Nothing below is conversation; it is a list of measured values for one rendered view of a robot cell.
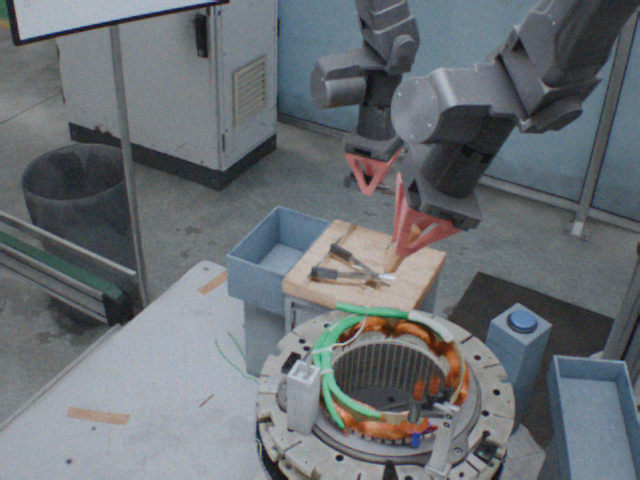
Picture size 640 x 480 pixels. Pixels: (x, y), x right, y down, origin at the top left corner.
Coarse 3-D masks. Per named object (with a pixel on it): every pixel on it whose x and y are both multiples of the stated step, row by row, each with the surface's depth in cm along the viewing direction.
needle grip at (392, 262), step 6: (414, 228) 75; (414, 234) 75; (420, 234) 75; (408, 240) 75; (414, 240) 75; (390, 252) 77; (390, 258) 77; (396, 258) 77; (402, 258) 77; (384, 264) 78; (390, 264) 77; (396, 264) 77; (390, 270) 78; (396, 270) 78
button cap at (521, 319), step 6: (516, 312) 109; (522, 312) 109; (528, 312) 109; (510, 318) 109; (516, 318) 108; (522, 318) 108; (528, 318) 108; (534, 318) 108; (516, 324) 107; (522, 324) 107; (528, 324) 107; (534, 324) 107
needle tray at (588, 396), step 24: (552, 360) 99; (576, 360) 98; (600, 360) 98; (552, 384) 97; (576, 384) 100; (600, 384) 100; (624, 384) 96; (552, 408) 95; (576, 408) 96; (600, 408) 96; (624, 408) 94; (576, 432) 92; (600, 432) 92; (624, 432) 92; (552, 456) 97; (576, 456) 89; (600, 456) 89; (624, 456) 89
